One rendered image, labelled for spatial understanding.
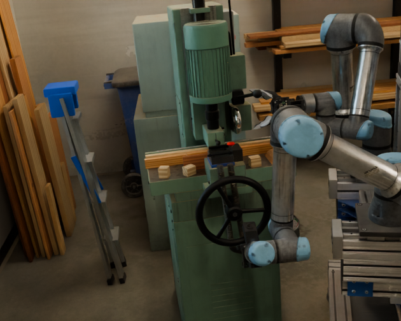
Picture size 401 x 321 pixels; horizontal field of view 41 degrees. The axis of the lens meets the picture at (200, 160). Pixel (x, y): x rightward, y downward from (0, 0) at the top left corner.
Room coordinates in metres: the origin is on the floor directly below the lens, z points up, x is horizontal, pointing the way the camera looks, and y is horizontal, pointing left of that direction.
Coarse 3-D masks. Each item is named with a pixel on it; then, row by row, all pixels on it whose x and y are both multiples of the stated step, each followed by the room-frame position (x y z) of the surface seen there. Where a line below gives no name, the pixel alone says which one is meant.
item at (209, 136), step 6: (204, 126) 2.17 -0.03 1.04; (204, 132) 2.15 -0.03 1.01; (210, 132) 2.08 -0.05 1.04; (216, 132) 2.08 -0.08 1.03; (222, 132) 2.08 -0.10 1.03; (204, 138) 2.16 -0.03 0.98; (210, 138) 2.07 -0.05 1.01; (216, 138) 2.08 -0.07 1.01; (222, 138) 2.08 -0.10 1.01; (210, 144) 2.07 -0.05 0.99; (222, 144) 2.08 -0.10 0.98
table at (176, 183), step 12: (264, 156) 2.10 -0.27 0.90; (156, 168) 2.08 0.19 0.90; (180, 168) 2.05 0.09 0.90; (252, 168) 1.98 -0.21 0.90; (264, 168) 1.98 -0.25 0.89; (156, 180) 1.94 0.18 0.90; (168, 180) 1.94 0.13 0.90; (180, 180) 1.94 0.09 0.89; (192, 180) 1.95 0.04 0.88; (204, 180) 1.95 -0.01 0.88; (264, 180) 1.98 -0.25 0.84; (156, 192) 1.93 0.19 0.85; (168, 192) 1.93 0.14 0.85; (216, 192) 1.86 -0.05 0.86; (228, 192) 1.87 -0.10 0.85; (240, 192) 1.87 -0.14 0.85
